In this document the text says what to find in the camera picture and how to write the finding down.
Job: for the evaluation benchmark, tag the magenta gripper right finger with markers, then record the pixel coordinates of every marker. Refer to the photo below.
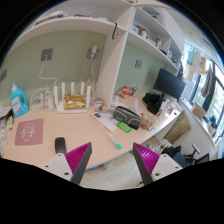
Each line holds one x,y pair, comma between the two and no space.
153,166

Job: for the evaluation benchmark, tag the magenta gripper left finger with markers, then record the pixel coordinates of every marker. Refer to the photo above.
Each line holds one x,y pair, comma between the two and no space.
70,166

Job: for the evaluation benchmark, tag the black computer mouse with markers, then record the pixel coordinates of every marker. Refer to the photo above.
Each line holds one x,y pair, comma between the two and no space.
60,146

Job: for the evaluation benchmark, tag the pink mouse pad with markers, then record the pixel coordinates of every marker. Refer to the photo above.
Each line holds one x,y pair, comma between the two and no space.
29,133

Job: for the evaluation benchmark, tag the green white tube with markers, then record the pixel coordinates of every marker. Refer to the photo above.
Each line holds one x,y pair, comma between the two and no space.
116,143

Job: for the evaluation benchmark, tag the black office chair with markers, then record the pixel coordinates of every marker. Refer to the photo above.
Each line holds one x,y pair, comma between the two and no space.
185,160

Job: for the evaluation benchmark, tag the green flat packet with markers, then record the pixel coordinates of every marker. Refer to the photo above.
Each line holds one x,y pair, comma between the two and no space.
124,127

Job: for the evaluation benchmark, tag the white remote control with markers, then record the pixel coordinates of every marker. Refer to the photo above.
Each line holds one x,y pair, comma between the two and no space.
106,123

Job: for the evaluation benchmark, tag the grey pencil case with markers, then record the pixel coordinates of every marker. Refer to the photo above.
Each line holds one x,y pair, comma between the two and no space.
130,118

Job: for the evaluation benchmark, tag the black bag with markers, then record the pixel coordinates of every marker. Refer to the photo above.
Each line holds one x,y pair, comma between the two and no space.
153,102

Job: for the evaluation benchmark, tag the gold foil bag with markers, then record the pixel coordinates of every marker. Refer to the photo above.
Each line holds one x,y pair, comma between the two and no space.
77,102

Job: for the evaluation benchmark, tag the white wifi router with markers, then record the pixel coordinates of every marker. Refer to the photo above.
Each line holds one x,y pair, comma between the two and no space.
85,91

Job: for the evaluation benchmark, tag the small grey jar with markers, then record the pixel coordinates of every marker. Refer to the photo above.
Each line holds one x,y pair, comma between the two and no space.
98,103

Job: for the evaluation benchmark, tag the small clear bottle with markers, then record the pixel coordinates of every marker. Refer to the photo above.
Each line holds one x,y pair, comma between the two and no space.
49,101

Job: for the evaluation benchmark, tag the black computer monitor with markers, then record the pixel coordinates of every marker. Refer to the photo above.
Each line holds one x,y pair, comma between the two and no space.
169,84

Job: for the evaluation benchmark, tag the blue detergent bottle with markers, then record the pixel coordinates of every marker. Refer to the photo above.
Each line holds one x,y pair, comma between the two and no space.
18,101

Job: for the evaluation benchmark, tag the white power adapter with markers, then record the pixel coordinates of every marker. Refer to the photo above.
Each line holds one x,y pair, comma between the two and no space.
92,52

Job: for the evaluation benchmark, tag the grey wall socket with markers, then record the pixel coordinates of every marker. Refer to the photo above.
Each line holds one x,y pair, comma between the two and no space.
46,54

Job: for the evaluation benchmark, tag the white wall shelf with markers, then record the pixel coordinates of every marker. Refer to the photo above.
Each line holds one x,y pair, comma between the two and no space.
146,24

